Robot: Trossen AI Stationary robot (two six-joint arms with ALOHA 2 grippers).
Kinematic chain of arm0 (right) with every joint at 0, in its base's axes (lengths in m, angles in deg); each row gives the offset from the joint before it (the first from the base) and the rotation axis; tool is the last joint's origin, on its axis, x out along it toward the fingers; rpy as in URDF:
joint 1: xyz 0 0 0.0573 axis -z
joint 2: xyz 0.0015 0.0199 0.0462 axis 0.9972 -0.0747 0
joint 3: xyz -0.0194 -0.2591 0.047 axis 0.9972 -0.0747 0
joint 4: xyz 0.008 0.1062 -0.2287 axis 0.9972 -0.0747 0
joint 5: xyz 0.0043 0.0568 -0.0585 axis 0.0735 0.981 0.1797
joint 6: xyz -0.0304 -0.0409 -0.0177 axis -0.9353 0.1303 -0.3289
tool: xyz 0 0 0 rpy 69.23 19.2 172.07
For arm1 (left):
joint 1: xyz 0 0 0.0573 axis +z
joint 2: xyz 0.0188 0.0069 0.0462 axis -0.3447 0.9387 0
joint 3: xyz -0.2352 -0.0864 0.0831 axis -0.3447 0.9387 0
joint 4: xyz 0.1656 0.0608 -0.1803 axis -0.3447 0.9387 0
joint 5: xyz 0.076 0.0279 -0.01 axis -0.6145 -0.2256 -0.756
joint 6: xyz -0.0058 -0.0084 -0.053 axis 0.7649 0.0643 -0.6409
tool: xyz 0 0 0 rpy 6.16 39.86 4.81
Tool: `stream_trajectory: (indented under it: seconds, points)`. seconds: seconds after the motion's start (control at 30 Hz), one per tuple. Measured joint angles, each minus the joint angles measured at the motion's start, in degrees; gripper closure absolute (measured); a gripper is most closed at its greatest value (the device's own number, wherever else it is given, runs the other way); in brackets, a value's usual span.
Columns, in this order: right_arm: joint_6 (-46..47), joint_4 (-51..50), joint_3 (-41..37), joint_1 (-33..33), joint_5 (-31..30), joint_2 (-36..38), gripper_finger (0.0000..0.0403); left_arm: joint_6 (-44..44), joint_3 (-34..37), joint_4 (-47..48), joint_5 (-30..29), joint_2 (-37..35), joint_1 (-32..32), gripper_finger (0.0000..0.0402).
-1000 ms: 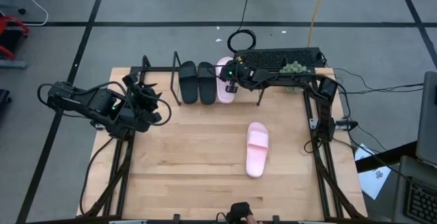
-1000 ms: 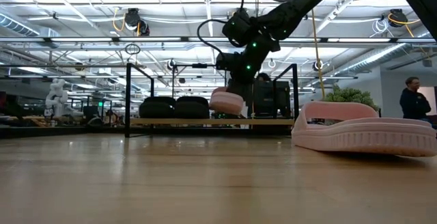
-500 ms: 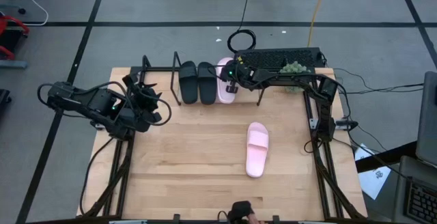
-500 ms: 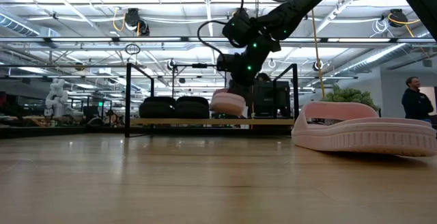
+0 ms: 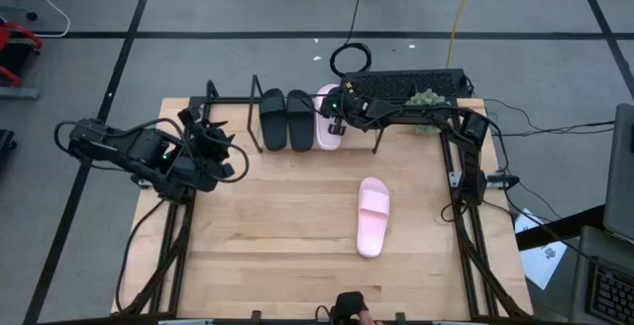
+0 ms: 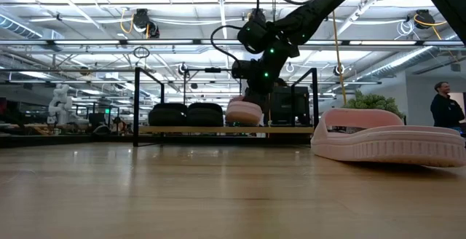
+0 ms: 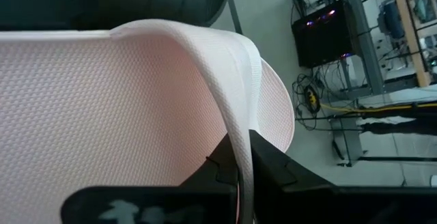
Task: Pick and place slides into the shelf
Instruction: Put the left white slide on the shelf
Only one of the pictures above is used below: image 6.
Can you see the standing person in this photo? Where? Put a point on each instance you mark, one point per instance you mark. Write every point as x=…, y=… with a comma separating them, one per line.
x=446, y=111

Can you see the white robot figure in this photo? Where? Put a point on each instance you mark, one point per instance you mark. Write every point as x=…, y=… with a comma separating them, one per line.
x=60, y=104

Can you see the green artificial plant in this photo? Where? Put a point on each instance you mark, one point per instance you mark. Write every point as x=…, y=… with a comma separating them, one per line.
x=375, y=102

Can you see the wooden shelf with black frame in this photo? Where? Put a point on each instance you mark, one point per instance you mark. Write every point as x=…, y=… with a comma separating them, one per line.
x=218, y=129

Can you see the pink rubber slide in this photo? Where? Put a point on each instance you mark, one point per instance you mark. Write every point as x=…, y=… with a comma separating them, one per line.
x=389, y=146
x=243, y=113

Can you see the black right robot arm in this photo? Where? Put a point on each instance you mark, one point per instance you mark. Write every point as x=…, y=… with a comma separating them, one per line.
x=320, y=6

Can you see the black rubber slide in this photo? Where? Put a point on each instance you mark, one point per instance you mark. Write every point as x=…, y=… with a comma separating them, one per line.
x=205, y=117
x=167, y=117

